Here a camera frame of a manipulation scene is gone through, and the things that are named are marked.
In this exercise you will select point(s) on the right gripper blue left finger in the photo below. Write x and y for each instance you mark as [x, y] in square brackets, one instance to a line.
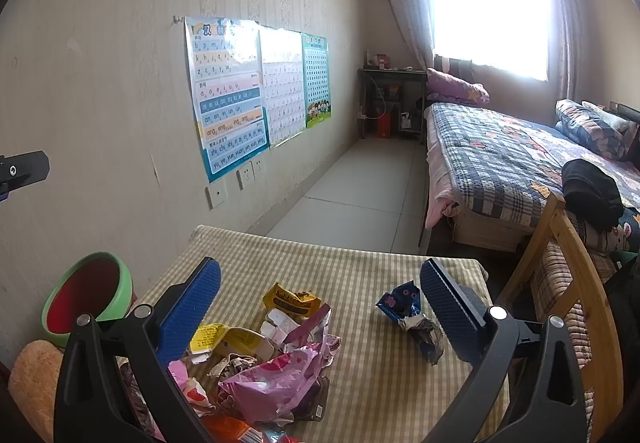
[91, 403]

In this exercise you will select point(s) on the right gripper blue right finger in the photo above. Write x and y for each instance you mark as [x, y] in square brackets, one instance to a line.
[547, 404]

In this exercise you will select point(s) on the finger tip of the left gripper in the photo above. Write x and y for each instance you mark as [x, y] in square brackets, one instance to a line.
[22, 170]

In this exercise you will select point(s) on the blue foil snack wrapper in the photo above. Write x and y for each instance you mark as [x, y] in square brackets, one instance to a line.
[403, 306]

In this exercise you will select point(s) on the orange plastic bag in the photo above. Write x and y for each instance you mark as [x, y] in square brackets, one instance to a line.
[226, 429]

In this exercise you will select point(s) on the yellow paper packet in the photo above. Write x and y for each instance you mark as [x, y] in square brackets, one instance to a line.
[223, 340]

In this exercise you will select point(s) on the pink snack bag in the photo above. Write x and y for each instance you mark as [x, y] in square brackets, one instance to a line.
[269, 392]

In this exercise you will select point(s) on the yellow brown snack wrapper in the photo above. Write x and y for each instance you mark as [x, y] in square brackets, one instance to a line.
[297, 305]

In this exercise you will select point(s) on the white pink paper scrap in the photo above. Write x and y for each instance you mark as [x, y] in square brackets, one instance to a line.
[276, 326]

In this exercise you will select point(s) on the green red trash bin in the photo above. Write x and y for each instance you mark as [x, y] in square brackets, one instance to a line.
[99, 284]

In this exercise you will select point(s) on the orange plush towel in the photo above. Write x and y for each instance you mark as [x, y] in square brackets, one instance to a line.
[32, 385]

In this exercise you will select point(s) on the wooden chair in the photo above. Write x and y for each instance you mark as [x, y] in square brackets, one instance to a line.
[603, 373]

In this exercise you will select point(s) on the beige checkered table cloth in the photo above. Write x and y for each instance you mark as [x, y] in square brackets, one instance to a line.
[381, 387]

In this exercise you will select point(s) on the bed with plaid quilt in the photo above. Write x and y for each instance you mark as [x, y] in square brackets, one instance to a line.
[491, 174]

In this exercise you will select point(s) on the black clothing on bed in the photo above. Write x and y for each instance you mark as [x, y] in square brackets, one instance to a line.
[591, 194]

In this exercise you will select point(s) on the blue plaid pillow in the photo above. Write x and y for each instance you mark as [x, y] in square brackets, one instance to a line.
[596, 129]

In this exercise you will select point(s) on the red container on floor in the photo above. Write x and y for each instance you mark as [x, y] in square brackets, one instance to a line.
[384, 126]

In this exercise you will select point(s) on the purple pillow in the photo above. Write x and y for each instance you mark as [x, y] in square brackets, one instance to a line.
[444, 88]

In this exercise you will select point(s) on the dark metal shelf table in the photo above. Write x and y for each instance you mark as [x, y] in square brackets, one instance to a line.
[400, 92]

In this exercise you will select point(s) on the white wall switch plate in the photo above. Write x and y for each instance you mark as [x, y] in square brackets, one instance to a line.
[216, 193]

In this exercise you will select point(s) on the white wall socket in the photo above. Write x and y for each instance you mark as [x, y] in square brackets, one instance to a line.
[246, 175]

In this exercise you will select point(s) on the blue pinyin wall poster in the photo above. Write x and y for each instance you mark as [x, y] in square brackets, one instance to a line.
[226, 91]

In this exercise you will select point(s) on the white chart wall poster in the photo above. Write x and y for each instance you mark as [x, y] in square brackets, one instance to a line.
[281, 55]

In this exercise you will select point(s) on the green number wall poster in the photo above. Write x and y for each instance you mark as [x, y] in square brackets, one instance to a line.
[316, 75]

